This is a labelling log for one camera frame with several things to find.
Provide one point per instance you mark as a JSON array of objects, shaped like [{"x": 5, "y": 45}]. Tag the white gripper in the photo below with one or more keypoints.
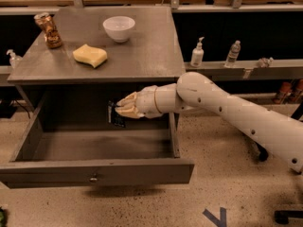
[{"x": 146, "y": 101}]

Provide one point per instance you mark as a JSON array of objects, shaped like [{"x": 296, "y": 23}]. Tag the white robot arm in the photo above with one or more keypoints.
[{"x": 278, "y": 133}]

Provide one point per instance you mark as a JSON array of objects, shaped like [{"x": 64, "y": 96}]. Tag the grey cabinet with top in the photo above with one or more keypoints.
[{"x": 151, "y": 56}]

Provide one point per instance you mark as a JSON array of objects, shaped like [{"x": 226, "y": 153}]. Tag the metal drawer knob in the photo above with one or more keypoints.
[{"x": 93, "y": 179}]

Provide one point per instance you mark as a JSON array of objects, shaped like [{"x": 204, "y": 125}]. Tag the open grey top drawer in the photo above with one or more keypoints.
[{"x": 68, "y": 140}]

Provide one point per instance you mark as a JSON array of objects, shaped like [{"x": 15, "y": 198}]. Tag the yellow sponge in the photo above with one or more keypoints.
[{"x": 90, "y": 55}]

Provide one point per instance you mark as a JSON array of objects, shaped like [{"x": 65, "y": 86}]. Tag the white bowl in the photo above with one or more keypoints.
[{"x": 119, "y": 28}]

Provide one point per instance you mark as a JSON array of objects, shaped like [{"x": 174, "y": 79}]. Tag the white pump bottle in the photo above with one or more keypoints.
[{"x": 197, "y": 53}]

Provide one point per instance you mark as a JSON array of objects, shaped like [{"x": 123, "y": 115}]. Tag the crushed orange can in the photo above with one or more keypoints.
[{"x": 46, "y": 23}]

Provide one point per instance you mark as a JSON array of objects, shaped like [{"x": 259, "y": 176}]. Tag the clear water bottle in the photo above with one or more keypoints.
[{"x": 233, "y": 53}]

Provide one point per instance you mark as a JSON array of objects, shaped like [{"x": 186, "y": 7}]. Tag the clear pump bottle left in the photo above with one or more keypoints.
[{"x": 13, "y": 58}]

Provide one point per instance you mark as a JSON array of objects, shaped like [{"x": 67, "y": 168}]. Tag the crumpled wrapper on ledge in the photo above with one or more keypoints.
[{"x": 265, "y": 62}]

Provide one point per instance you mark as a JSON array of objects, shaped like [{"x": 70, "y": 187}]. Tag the blue tape mark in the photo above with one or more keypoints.
[{"x": 220, "y": 221}]

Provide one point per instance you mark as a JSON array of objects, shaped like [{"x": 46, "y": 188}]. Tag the orange bottles under ledge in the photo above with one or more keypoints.
[{"x": 290, "y": 92}]

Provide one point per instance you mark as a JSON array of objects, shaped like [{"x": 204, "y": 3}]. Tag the black chair base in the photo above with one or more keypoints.
[{"x": 283, "y": 216}]

